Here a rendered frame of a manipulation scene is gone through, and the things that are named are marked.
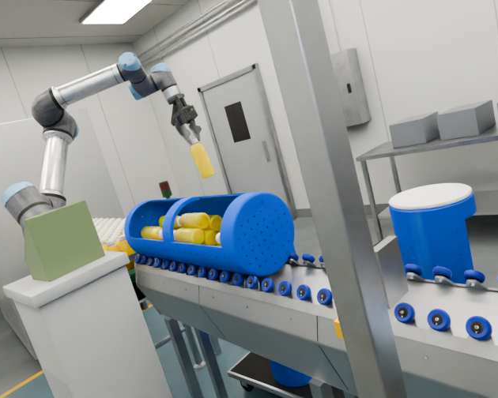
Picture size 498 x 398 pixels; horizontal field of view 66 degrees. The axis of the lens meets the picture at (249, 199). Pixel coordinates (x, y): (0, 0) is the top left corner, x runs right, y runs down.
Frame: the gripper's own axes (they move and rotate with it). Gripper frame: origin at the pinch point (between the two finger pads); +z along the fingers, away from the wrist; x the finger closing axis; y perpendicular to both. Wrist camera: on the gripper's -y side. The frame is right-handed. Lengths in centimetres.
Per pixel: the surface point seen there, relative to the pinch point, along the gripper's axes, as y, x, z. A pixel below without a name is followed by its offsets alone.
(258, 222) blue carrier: 47, -23, 37
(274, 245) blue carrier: 45, -20, 47
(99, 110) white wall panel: -462, 173, -148
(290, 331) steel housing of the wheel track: 57, -39, 67
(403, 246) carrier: 65, 17, 71
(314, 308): 68, -35, 61
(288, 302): 58, -35, 59
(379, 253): 89, -27, 50
